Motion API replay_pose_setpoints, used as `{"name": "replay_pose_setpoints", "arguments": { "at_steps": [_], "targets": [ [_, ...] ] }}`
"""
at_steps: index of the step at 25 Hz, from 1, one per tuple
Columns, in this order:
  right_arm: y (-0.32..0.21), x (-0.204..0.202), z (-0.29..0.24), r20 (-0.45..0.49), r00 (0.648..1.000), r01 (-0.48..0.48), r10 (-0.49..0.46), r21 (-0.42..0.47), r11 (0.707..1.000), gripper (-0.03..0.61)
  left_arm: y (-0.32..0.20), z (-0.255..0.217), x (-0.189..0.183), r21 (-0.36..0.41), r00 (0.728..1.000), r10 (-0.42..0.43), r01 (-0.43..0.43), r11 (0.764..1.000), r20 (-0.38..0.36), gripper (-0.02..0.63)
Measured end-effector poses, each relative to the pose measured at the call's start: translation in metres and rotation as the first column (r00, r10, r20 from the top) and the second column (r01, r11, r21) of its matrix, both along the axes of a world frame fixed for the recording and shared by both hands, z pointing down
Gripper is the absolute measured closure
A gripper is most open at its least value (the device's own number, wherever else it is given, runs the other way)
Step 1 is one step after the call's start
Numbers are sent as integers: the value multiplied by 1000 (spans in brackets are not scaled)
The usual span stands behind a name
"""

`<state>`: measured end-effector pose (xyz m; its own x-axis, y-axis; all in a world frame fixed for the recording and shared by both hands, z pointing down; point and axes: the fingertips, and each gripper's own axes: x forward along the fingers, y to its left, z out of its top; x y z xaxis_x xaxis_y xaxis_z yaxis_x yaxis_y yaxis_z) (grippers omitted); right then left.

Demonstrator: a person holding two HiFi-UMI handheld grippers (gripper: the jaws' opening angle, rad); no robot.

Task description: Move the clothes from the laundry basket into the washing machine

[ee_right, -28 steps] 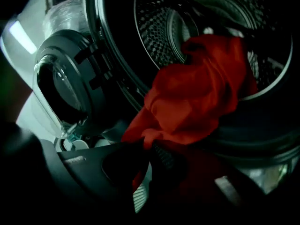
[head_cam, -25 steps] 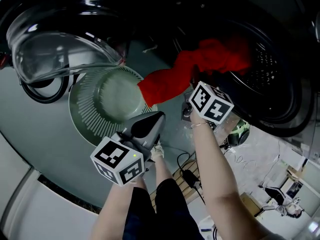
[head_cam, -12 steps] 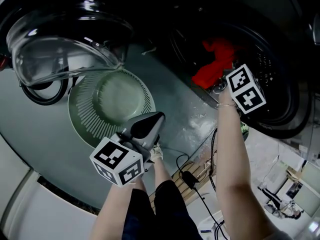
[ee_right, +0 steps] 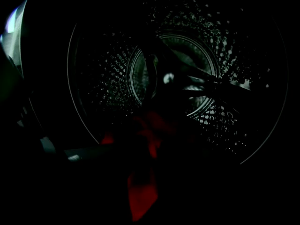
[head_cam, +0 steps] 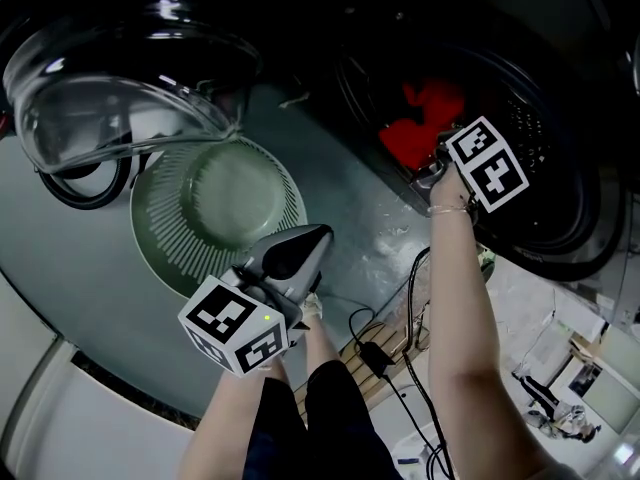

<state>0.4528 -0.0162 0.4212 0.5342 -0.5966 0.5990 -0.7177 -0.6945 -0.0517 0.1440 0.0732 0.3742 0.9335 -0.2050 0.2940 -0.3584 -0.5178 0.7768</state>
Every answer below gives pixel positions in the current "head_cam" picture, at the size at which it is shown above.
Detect thick black cable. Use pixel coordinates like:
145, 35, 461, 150
399, 245, 456, 480

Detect person's legs black shorts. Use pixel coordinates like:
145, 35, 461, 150
244, 312, 401, 480

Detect black ribbed vacuum hose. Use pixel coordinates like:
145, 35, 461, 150
38, 150, 144, 212

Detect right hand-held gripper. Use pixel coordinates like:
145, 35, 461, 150
412, 116, 530, 214

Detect round glass machine door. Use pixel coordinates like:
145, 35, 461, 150
0, 0, 266, 177

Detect red clothes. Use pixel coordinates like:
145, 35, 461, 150
378, 78, 467, 170

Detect person's right beige shoe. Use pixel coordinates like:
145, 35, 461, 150
298, 291, 324, 319

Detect round grey laundry basket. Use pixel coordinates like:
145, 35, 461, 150
129, 135, 309, 302

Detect person's right forearm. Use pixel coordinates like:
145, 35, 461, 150
427, 170, 551, 480

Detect thin wrist bracelet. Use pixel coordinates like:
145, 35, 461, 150
429, 202, 474, 217

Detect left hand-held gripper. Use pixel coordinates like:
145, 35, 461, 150
178, 223, 336, 379

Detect person's left forearm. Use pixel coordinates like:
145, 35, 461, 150
177, 362, 289, 480

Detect black washing machine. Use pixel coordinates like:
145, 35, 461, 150
264, 0, 640, 284

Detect green black helmet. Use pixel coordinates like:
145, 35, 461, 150
477, 250, 496, 284

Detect black power adapter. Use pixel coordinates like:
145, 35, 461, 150
358, 341, 396, 380

